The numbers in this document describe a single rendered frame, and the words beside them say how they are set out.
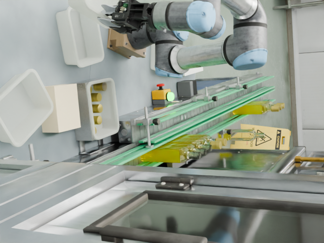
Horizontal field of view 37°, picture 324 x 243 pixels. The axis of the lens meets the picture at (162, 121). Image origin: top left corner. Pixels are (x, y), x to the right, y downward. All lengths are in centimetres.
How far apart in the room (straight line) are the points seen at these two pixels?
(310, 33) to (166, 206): 707
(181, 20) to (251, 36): 47
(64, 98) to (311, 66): 633
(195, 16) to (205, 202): 58
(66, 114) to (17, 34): 32
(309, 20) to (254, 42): 611
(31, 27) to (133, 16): 52
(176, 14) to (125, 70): 96
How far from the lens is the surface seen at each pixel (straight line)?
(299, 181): 80
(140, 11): 130
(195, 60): 184
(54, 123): 170
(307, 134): 796
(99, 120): 189
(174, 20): 125
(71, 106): 175
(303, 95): 786
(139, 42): 205
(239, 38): 168
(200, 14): 121
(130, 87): 221
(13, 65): 166
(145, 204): 79
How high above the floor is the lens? 195
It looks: 29 degrees down
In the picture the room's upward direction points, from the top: 90 degrees clockwise
